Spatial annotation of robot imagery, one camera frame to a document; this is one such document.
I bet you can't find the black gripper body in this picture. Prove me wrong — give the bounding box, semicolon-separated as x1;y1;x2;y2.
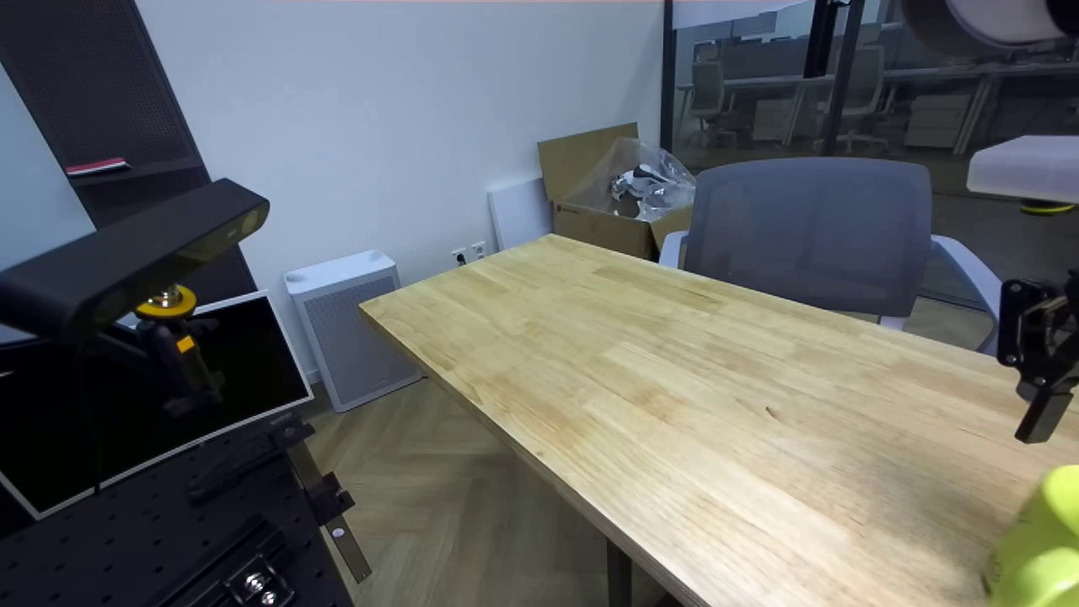
994;272;1079;398

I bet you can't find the green ceramic mug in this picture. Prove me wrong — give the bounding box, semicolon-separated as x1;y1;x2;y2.
981;461;1079;607

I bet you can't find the grey office chair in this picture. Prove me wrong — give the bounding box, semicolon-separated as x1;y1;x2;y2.
659;154;1004;352

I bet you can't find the round white lamp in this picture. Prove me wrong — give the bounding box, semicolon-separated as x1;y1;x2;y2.
897;0;1079;59

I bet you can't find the clear plastic bag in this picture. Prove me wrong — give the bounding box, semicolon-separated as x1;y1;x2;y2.
600;138;697;221

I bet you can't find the black table leg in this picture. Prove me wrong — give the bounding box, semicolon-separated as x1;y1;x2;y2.
603;535;635;607

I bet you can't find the brown cardboard box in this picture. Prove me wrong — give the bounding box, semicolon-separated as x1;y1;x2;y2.
537;122;697;263

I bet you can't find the white flat panel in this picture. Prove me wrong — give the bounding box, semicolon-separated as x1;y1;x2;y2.
482;171;555;253

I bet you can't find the white air purifier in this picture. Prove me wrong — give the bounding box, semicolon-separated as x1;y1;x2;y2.
280;246;420;415

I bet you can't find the black white-framed panel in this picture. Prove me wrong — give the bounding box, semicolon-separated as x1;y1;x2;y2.
0;287;317;524

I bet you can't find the yellow black clamp knob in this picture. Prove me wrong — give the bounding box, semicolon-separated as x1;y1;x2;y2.
133;283;224;398

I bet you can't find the black perforated breadboard table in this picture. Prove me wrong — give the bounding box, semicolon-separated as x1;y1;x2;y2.
0;424;374;607

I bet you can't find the black stereo camera bar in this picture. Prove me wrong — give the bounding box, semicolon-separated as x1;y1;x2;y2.
0;175;273;341

